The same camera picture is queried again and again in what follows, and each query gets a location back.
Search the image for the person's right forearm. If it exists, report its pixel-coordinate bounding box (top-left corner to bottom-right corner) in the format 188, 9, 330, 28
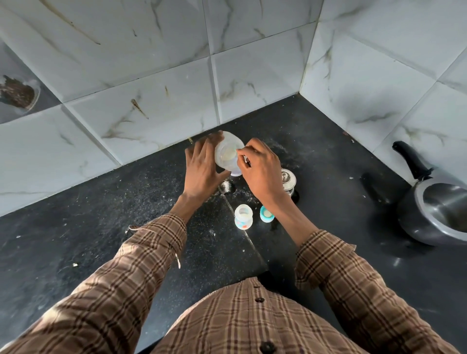
268, 190, 461, 354

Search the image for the translucent plastic jar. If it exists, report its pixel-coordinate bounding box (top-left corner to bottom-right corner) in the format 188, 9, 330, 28
215, 131, 246, 177

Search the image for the person's right hand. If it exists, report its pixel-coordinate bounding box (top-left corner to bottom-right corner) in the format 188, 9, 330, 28
236, 138, 289, 205

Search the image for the small printed baby bottle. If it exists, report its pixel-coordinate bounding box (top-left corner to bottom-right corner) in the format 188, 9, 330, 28
234, 204, 254, 230

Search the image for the steel pressure cooker black handle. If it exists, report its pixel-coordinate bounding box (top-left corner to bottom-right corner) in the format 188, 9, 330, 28
392, 141, 467, 247

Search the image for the small steel lidded container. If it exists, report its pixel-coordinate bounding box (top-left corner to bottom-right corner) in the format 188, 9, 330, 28
280, 168, 297, 197

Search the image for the brown plaid shirt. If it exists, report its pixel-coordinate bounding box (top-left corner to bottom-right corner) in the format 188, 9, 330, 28
150, 276, 352, 354

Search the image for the person's left forearm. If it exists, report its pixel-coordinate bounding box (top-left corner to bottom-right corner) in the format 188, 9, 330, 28
0, 193, 190, 354

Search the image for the person's left hand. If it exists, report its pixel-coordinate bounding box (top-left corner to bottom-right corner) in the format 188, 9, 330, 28
183, 131, 232, 202

